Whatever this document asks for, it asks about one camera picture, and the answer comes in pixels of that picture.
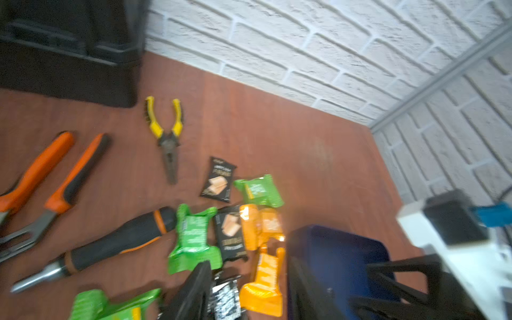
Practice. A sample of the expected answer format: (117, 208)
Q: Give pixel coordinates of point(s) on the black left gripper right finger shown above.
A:
(306, 297)

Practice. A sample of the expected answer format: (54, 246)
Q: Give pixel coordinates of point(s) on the black plastic toolbox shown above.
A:
(81, 50)

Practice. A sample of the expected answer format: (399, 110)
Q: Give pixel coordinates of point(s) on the orange packet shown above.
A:
(263, 295)
(259, 226)

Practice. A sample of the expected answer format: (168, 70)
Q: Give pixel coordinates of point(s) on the green cookie packet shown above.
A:
(94, 304)
(192, 245)
(259, 191)

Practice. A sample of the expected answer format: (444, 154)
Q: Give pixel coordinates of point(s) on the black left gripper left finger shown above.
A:
(192, 300)

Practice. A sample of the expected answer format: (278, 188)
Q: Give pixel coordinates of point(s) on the yellow handled pliers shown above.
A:
(168, 142)

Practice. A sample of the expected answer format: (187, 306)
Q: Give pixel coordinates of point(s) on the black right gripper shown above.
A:
(445, 297)

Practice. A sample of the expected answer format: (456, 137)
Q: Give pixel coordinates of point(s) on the black silver cookie packet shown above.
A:
(224, 300)

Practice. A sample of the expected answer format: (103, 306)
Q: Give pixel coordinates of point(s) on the black cracker packet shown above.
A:
(229, 234)
(218, 183)

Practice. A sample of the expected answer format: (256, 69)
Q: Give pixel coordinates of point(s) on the dark blue storage box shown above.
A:
(338, 261)

